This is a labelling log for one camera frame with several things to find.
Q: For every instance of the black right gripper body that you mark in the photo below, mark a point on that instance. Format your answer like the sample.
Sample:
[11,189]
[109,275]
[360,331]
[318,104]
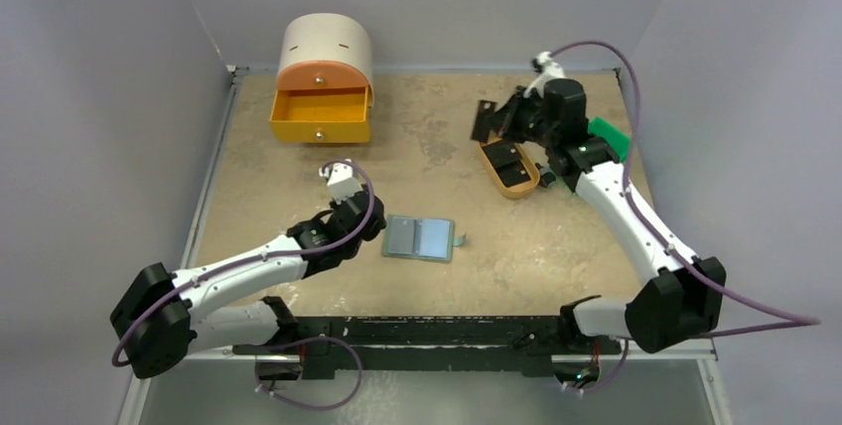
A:
[502,119]

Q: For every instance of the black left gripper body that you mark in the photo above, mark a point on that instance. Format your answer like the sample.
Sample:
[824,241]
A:
[378,225]

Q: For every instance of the green card holder wallet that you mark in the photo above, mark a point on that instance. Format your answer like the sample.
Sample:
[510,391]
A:
[421,238]

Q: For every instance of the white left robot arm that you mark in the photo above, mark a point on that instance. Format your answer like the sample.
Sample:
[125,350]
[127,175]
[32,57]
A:
[164,315]

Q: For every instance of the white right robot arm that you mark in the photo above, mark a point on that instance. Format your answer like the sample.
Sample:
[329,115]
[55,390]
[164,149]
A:
[680,296]

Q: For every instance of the stack of black cards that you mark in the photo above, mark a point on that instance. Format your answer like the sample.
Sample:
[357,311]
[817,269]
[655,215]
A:
[502,154]

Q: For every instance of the black VIP card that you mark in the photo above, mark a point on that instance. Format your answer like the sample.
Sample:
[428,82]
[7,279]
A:
[513,174]

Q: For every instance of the green plastic bin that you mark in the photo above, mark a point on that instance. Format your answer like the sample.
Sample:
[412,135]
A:
[608,132]

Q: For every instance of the tan oval tray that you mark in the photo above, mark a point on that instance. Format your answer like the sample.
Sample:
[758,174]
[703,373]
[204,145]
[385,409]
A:
[519,191]

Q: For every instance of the yellow open drawer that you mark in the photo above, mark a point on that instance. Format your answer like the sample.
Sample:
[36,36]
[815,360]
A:
[338,116]

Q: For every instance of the white and orange drawer cabinet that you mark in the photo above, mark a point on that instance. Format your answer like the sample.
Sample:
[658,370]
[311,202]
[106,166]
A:
[324,57]

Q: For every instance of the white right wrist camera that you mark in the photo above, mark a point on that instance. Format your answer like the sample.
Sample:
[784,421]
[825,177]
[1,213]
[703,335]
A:
[546,69]

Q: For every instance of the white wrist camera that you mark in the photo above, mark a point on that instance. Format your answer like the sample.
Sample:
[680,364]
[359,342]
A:
[341,181]
[546,69]

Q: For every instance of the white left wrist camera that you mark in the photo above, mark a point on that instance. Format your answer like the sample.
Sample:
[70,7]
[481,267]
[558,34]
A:
[341,181]

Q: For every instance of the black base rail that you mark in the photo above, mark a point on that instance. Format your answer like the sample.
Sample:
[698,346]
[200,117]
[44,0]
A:
[534,346]

